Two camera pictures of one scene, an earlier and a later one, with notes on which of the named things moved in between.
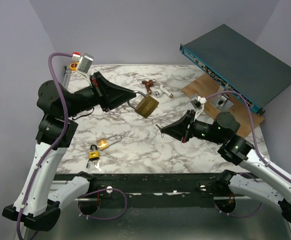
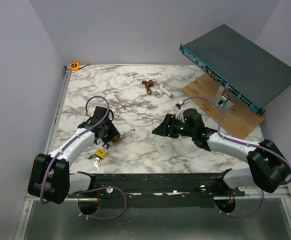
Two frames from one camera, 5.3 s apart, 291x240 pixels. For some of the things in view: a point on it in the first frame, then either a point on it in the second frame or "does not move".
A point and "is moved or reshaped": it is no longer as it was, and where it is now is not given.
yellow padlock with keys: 94,156 to 100,153
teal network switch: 241,65 does not move
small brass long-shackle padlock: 103,143 is moved or reshaped
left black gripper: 109,94 to 114,132
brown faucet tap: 148,84 does not move
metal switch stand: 222,101 does not move
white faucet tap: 158,93 does not move
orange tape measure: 73,65 does not move
